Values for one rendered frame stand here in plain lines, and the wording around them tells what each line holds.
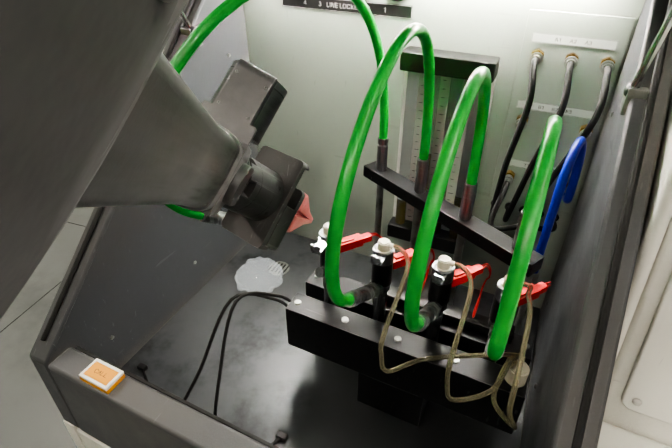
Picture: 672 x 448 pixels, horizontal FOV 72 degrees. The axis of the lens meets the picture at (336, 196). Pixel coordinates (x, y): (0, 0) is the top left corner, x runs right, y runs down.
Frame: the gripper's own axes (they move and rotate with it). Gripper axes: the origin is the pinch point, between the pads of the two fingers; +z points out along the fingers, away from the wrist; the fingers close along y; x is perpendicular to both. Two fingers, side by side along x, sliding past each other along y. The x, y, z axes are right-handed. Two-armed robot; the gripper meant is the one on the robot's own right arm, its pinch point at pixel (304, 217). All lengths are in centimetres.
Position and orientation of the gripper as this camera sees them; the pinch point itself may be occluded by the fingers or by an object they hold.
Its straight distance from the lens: 57.8
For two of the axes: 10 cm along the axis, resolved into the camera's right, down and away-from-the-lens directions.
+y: 4.6, -8.9, 0.7
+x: -7.6, -3.5, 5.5
